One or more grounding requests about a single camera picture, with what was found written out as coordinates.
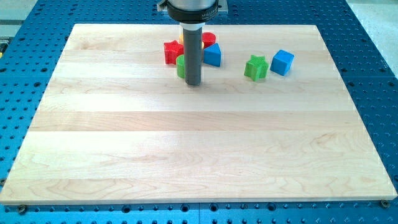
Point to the blue triangular prism block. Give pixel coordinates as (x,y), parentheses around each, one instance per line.
(212,55)

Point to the red star block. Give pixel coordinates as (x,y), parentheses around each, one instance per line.
(172,50)

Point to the yellow block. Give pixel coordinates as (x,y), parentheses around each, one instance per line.
(182,42)

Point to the blue cube block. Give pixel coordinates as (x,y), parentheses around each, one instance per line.
(281,62)

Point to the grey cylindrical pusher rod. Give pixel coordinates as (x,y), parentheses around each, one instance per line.
(192,54)

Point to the silver black robot arm flange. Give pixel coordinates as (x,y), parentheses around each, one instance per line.
(192,11)

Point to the green cylinder block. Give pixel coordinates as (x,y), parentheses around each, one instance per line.
(180,65)

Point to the blue perforated table plate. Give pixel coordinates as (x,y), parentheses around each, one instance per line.
(355,33)

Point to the light wooden board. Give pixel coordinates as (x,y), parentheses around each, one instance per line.
(117,125)

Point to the red cylinder block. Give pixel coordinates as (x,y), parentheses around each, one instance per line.
(208,39)

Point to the green star block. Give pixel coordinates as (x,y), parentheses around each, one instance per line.
(256,67)

